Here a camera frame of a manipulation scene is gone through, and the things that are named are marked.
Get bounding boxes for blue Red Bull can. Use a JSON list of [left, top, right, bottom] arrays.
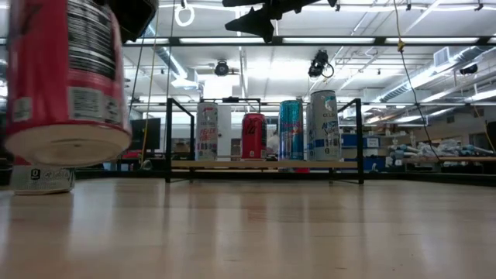
[[277, 99, 305, 162]]

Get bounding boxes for white hanging ring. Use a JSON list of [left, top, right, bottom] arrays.
[[174, 2, 196, 28]]

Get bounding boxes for blue storage bin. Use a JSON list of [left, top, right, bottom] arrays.
[[363, 157, 388, 171], [341, 133, 381, 149]]

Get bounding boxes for silver air duct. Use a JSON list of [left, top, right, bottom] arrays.
[[377, 45, 496, 104]]

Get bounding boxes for black aluminium table frame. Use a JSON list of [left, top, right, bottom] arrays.
[[75, 169, 496, 187]]

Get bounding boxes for black computer monitor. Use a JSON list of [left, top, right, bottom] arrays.
[[129, 117, 162, 152]]

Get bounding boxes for black hanging camera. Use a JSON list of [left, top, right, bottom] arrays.
[[308, 49, 335, 78]]

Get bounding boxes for white ceiling vent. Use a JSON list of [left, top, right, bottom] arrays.
[[432, 46, 451, 67]]

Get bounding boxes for red soda can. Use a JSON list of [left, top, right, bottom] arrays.
[[3, 0, 133, 168], [240, 112, 268, 161]]

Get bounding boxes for wooden workbench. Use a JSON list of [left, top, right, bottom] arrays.
[[387, 155, 496, 174]]

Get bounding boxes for black overhead camera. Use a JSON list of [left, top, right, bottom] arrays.
[[214, 60, 230, 78]]

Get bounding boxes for black overhead light beam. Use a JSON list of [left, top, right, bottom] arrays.
[[0, 35, 496, 47]]

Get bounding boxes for yellow hanging cable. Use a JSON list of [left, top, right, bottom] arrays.
[[391, 0, 406, 53]]

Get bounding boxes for wooden shelf black metal frame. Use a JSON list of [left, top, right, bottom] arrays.
[[165, 96, 365, 185]]

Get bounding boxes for Celsius Peach Vibe can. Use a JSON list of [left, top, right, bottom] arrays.
[[195, 101, 219, 162], [10, 157, 77, 196]]

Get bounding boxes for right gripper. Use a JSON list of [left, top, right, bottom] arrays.
[[222, 0, 338, 43]]

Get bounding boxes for pile of white blue items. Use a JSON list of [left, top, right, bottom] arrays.
[[388, 138, 496, 158]]

